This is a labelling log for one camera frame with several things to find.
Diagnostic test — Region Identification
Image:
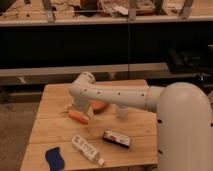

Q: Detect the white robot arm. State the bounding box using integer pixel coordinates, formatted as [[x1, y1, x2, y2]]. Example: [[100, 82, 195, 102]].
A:
[[69, 72, 213, 171]]

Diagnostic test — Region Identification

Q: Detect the orange chili pepper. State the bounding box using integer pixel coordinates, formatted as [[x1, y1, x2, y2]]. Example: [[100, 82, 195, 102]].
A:
[[62, 107, 89, 124]]

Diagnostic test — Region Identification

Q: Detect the orange ceramic bowl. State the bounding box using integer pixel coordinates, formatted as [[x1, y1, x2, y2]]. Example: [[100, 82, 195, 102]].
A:
[[91, 101, 108, 113]]

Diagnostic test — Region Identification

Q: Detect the wooden folding table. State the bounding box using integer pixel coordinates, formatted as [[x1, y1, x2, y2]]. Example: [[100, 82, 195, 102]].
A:
[[20, 84, 157, 171]]

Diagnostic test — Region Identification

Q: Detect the dark rectangular snack box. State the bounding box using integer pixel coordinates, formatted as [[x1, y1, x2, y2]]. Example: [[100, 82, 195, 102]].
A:
[[102, 130, 131, 148]]

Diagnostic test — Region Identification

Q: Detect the clear plastic measuring cup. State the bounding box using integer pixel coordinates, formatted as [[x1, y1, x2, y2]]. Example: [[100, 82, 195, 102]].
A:
[[116, 105, 128, 118]]

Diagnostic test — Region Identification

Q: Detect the white plastic bottle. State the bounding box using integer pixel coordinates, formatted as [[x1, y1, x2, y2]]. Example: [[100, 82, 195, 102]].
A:
[[72, 135, 105, 166]]

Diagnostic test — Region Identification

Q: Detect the blue sponge cloth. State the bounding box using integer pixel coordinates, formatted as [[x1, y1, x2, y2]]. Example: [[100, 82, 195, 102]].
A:
[[45, 147, 65, 171]]

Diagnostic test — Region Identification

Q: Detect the long metal shelf rack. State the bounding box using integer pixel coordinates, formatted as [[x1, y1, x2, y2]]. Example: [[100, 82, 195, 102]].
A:
[[0, 0, 213, 86]]

